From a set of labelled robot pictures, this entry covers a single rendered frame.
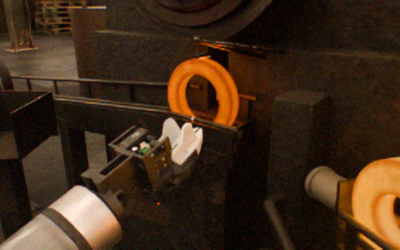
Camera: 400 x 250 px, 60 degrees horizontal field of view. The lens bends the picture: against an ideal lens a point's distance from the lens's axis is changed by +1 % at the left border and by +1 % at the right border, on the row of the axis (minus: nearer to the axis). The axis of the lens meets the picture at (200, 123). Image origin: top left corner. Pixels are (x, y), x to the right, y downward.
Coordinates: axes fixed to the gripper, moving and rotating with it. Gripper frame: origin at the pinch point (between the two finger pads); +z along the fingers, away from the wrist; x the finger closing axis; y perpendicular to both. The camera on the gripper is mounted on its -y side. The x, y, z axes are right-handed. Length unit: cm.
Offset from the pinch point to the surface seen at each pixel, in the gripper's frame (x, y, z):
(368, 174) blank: -26.0, -1.7, 4.6
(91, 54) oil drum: 260, -75, 142
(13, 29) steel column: 652, -110, 241
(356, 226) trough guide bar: -26.2, -7.5, 0.0
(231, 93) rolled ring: 4.3, -1.8, 17.3
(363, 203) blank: -26.0, -6.1, 3.2
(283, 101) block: -8.8, 0.2, 14.9
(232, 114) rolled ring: 4.0, -6.2, 16.1
